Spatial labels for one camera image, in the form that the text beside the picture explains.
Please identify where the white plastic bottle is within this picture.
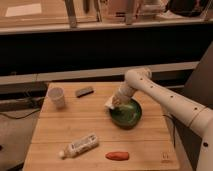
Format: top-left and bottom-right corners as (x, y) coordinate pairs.
(59, 133), (99, 159)

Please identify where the dark grey eraser block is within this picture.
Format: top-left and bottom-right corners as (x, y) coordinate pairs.
(75, 86), (94, 98)

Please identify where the grey metal post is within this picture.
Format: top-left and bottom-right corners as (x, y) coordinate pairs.
(65, 0), (77, 28)

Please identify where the white paper cup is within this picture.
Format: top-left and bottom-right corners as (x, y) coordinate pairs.
(47, 87), (65, 109)

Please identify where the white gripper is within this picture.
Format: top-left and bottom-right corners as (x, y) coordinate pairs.
(112, 82), (136, 107)

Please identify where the green ceramic bowl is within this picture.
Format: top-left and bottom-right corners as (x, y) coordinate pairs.
(109, 99), (142, 129)

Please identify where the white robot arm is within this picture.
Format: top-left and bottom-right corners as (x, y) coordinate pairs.
(111, 68), (213, 171)

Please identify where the white sponge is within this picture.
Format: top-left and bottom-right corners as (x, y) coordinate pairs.
(105, 97), (115, 109)

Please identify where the black cable on floor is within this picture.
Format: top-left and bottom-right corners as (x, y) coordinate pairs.
(0, 93), (43, 120)

